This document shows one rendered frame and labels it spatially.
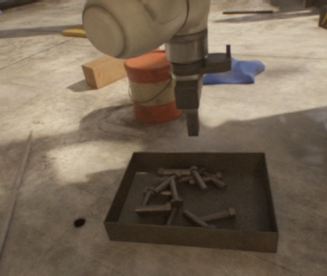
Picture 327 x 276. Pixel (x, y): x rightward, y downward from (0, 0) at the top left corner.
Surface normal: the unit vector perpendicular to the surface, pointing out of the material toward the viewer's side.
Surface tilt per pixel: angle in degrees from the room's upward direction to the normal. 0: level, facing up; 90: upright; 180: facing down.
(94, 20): 102
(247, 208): 0
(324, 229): 0
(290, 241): 0
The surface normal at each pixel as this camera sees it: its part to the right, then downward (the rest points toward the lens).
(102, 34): -0.52, 0.64
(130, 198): -0.13, -0.82
